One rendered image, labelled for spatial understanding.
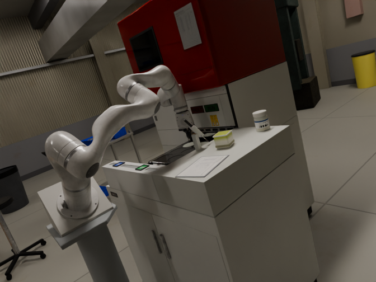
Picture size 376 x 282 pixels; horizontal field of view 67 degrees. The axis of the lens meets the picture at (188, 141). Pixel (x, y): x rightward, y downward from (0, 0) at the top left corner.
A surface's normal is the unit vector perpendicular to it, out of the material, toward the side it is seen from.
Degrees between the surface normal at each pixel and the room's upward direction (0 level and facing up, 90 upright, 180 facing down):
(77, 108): 90
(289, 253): 90
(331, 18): 90
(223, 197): 90
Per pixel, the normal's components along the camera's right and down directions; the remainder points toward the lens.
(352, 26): -0.75, 0.36
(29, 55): 0.60, 0.02
